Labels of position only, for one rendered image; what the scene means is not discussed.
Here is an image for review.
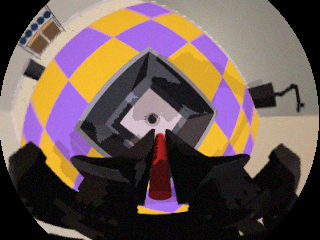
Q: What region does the red peg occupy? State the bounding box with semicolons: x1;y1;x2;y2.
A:
148;132;172;200

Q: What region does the pale pink plate with hole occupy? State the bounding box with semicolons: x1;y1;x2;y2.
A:
120;88;183;139

